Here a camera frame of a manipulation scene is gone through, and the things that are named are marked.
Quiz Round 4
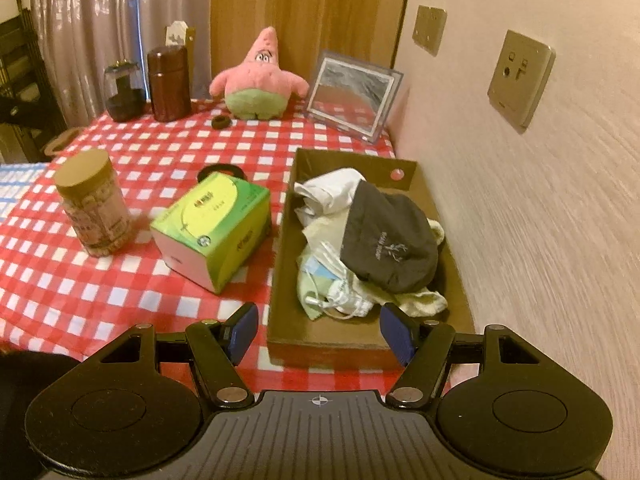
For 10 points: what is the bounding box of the beige basket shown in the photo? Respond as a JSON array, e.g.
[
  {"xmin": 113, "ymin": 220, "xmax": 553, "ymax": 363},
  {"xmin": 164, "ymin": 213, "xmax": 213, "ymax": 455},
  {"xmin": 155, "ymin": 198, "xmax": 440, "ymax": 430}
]
[{"xmin": 44, "ymin": 127, "xmax": 82, "ymax": 156}]

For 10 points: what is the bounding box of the clear picture frame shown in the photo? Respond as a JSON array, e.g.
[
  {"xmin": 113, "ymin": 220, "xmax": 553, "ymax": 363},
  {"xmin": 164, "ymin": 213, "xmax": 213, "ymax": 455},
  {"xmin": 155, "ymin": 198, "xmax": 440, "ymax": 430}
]
[{"xmin": 305, "ymin": 50, "xmax": 405, "ymax": 144}]

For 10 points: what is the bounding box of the black folding chair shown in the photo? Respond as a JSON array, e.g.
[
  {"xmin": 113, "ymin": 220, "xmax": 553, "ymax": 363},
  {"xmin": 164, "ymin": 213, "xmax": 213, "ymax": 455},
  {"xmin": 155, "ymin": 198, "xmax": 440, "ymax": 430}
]
[{"xmin": 0, "ymin": 0, "xmax": 69, "ymax": 164}]

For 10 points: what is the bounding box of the beige curtain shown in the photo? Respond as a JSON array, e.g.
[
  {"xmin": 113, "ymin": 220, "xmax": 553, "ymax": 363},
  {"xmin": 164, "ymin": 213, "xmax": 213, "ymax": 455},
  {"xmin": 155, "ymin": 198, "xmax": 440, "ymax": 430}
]
[{"xmin": 30, "ymin": 0, "xmax": 213, "ymax": 127}]

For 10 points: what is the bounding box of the dark grey cloth pouch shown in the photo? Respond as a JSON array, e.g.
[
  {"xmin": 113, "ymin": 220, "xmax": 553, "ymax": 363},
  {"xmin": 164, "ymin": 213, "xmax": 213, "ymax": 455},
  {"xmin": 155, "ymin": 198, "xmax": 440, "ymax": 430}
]
[{"xmin": 339, "ymin": 180, "xmax": 440, "ymax": 295}]

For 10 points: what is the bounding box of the white house-shaped holder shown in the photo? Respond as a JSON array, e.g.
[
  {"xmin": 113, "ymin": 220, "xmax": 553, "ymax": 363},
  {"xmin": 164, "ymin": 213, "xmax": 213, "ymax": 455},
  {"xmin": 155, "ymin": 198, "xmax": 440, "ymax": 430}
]
[{"xmin": 165, "ymin": 20, "xmax": 197, "ymax": 59}]

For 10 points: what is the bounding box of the beige wall switch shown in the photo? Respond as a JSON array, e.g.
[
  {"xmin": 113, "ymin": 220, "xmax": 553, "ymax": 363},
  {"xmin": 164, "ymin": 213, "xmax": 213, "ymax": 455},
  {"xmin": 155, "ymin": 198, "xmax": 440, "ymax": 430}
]
[{"xmin": 412, "ymin": 5, "xmax": 448, "ymax": 56}]

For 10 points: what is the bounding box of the brown cylindrical canister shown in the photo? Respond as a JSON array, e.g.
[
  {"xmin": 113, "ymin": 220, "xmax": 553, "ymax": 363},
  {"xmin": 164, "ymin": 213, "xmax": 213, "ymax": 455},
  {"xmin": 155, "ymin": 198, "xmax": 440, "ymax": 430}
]
[{"xmin": 146, "ymin": 45, "xmax": 193, "ymax": 123}]

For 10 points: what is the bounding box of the brown cardboard box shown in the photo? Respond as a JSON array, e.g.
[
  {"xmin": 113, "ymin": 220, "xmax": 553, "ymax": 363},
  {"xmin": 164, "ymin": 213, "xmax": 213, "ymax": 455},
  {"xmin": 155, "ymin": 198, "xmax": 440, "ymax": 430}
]
[{"xmin": 266, "ymin": 147, "xmax": 477, "ymax": 369}]

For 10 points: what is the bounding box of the blue face mask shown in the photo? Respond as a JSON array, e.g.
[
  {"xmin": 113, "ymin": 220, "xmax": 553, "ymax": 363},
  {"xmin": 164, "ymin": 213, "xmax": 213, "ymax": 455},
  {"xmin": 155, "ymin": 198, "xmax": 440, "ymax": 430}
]
[{"xmin": 297, "ymin": 241, "xmax": 376, "ymax": 322}]

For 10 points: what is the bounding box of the glass jar black lid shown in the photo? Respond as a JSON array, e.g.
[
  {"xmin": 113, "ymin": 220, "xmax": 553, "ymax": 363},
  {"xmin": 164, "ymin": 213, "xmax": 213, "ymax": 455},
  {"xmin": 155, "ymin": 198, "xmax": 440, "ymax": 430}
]
[{"xmin": 103, "ymin": 61, "xmax": 146, "ymax": 122}]

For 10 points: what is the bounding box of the white cloth bag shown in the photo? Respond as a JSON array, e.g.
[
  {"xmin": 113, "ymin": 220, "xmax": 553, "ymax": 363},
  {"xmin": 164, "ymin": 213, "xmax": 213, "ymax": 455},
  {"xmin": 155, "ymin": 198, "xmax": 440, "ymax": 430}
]
[{"xmin": 293, "ymin": 169, "xmax": 369, "ymax": 227}]

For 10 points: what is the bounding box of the red checkered tablecloth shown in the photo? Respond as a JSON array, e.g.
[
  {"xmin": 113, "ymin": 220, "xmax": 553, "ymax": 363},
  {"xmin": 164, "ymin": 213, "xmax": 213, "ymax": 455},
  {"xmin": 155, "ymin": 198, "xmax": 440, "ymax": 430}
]
[{"xmin": 0, "ymin": 97, "xmax": 453, "ymax": 397}]

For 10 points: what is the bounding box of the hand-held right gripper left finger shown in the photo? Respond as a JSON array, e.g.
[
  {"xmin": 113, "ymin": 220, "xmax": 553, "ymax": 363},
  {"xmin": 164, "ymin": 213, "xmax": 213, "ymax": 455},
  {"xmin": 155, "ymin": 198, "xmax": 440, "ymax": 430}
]
[{"xmin": 75, "ymin": 302, "xmax": 261, "ymax": 409}]

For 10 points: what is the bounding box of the clear nut jar gold lid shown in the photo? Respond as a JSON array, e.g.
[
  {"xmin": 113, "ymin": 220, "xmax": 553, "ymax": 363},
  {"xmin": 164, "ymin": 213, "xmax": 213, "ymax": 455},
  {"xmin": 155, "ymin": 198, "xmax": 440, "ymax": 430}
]
[{"xmin": 53, "ymin": 148, "xmax": 134, "ymax": 260}]

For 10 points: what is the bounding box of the green tissue pack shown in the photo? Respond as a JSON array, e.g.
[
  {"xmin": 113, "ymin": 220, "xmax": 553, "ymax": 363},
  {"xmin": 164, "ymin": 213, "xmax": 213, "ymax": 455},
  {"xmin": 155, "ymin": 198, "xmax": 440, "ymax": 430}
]
[{"xmin": 149, "ymin": 171, "xmax": 274, "ymax": 295}]

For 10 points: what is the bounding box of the beige wall socket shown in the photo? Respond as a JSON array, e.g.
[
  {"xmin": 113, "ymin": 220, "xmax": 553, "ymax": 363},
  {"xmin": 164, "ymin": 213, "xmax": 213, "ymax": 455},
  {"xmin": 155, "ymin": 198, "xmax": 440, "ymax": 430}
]
[{"xmin": 487, "ymin": 29, "xmax": 557, "ymax": 134}]

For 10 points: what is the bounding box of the pink starfish plush toy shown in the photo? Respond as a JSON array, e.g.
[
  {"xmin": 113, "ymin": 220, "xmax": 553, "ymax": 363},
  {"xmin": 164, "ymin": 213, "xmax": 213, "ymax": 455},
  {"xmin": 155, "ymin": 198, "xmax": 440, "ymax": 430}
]
[{"xmin": 209, "ymin": 26, "xmax": 311, "ymax": 122}]

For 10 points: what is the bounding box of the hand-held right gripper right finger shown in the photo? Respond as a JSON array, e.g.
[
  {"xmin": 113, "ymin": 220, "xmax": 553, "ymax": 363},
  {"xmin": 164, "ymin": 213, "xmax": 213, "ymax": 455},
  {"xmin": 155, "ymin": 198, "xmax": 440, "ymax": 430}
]
[{"xmin": 378, "ymin": 302, "xmax": 562, "ymax": 409}]

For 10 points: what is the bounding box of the cream cloth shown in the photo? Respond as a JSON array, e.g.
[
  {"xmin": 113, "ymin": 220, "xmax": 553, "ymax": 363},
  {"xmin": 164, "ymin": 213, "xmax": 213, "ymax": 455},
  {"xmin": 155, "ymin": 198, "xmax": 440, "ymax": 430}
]
[{"xmin": 301, "ymin": 209, "xmax": 449, "ymax": 319}]

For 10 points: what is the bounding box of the blue checkered cloth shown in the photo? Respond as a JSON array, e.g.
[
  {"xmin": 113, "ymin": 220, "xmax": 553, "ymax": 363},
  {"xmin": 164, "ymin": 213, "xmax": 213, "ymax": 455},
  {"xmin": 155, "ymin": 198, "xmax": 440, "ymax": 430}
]
[{"xmin": 0, "ymin": 162, "xmax": 57, "ymax": 222}]

